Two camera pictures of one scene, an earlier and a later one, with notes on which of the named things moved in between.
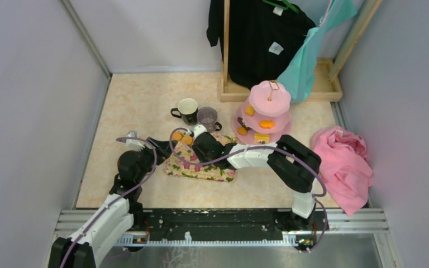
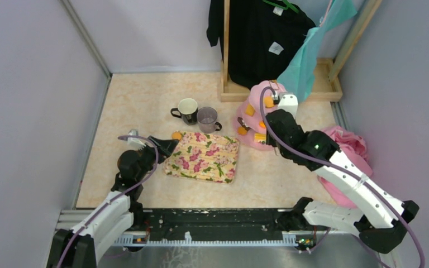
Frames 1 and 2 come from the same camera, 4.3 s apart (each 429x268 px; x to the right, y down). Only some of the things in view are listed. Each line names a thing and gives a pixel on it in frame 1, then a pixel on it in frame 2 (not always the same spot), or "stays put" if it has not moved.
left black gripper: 165,151 stays put
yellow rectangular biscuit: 249,110 stays put
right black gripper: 199,155 -> 269,143
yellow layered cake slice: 262,137 stays put
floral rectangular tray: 176,167 stays put
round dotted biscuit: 187,140 -> 268,102
